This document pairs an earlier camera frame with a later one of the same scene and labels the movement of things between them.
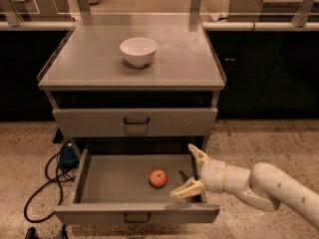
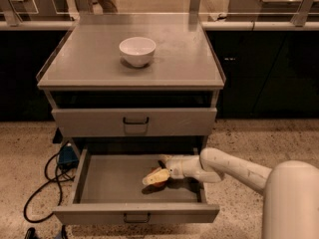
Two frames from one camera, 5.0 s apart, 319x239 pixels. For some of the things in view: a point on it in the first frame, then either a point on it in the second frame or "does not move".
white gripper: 212,173 to 176,168
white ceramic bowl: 139,51 does not move
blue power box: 68,157 does not move
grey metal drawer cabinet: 138,95 does not move
